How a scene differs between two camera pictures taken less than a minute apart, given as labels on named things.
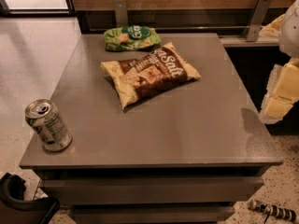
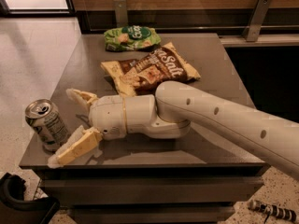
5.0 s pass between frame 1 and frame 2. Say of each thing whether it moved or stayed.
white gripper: moved
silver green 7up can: stayed
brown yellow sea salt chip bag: stayed
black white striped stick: stayed
